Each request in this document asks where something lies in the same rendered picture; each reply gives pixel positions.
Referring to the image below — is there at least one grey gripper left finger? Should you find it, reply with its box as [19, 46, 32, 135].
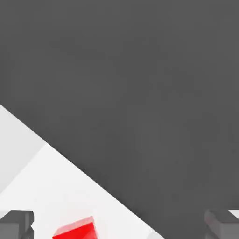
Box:
[0, 210, 35, 239]

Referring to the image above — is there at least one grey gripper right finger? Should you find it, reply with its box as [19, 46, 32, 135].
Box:
[204, 209, 239, 239]

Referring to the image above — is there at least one small red cube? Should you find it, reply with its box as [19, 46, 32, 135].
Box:
[52, 216, 99, 239]

